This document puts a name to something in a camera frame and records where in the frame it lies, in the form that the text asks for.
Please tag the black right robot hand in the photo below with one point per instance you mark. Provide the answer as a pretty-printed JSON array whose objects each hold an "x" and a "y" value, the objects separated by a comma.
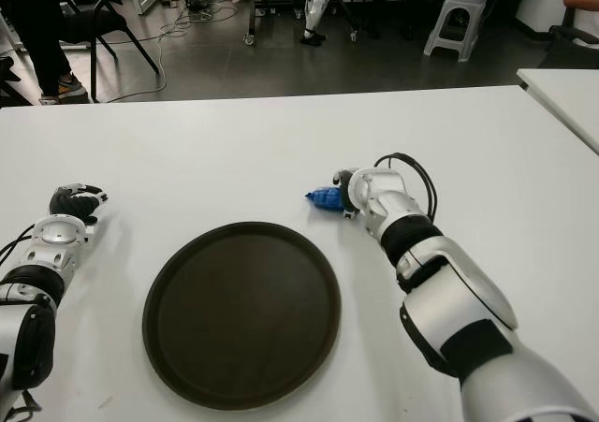
[{"x": 344, "y": 193}]

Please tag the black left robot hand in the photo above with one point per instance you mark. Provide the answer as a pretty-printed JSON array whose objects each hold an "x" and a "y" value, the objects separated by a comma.
[{"x": 72, "y": 202}]

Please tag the blue Oreo packet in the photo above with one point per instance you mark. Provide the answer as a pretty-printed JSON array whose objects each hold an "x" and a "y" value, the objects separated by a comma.
[{"x": 325, "y": 198}]

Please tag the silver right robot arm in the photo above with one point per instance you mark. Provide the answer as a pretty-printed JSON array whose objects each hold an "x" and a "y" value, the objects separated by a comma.
[{"x": 458, "y": 314}]

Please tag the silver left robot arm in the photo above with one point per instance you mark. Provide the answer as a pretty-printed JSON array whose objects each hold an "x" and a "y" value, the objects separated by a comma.
[{"x": 28, "y": 309}]

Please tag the round dark brown tray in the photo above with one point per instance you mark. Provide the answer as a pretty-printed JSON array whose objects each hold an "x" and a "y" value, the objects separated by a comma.
[{"x": 241, "y": 309}]

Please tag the person in black trousers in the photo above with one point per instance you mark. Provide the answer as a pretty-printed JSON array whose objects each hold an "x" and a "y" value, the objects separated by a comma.
[{"x": 42, "y": 43}]

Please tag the black folding chair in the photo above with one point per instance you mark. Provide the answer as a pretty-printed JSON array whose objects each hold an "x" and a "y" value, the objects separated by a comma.
[{"x": 89, "y": 24}]

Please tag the white humanoid robot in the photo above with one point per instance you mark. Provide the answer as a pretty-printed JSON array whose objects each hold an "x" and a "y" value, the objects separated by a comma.
[{"x": 314, "y": 8}]

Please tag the grey plastic stool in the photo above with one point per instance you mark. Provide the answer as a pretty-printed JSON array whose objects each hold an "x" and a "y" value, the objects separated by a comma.
[{"x": 456, "y": 3}]

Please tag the white side table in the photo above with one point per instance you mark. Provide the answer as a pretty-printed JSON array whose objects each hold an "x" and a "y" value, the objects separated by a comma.
[{"x": 561, "y": 90}]

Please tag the black office chair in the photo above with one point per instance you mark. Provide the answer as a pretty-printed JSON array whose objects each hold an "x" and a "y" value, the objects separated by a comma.
[{"x": 561, "y": 43}]

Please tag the black wheeled stand frame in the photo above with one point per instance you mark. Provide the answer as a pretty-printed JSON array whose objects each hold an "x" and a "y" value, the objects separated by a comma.
[{"x": 252, "y": 15}]

